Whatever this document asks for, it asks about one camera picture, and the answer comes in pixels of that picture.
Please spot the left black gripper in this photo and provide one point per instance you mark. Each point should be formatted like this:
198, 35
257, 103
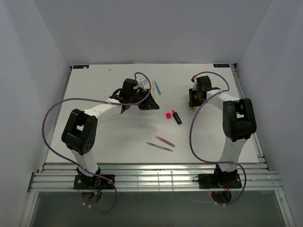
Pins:
149, 104

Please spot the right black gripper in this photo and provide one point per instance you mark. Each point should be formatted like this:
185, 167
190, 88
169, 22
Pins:
192, 103

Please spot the thin yellow pen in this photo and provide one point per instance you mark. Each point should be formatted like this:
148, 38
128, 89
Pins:
153, 90

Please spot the blue pen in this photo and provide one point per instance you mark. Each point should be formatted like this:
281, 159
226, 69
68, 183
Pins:
157, 88

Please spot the black pink highlighter body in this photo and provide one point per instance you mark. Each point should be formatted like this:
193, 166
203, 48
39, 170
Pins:
176, 117

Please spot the pink highlighter cap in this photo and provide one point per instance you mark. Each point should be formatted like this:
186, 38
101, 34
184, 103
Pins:
168, 115

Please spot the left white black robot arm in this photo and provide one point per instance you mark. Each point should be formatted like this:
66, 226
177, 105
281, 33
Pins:
79, 134

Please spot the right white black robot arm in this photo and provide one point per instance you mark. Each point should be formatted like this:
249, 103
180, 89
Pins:
238, 125

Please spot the red pen clear cap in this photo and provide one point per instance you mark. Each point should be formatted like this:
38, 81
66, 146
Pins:
165, 141

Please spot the grey black pen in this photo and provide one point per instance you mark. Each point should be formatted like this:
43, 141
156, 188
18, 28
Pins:
158, 146

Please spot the right blue corner label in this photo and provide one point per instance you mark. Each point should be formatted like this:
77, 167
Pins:
221, 65

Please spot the blue corner label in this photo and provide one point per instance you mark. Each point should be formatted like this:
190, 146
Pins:
80, 66
221, 65

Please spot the left blue corner label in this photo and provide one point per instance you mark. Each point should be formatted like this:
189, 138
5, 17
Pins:
80, 66

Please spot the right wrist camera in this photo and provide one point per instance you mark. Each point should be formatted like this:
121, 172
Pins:
195, 86

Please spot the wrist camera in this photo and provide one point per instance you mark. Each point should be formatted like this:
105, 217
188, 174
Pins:
195, 86
143, 83

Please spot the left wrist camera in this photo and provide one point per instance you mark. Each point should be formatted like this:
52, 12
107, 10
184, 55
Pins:
143, 83

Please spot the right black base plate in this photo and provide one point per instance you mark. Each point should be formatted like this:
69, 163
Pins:
208, 181

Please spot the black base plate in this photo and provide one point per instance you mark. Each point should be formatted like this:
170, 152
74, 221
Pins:
208, 181
93, 183

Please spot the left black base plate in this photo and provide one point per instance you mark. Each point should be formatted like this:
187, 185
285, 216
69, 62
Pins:
93, 183

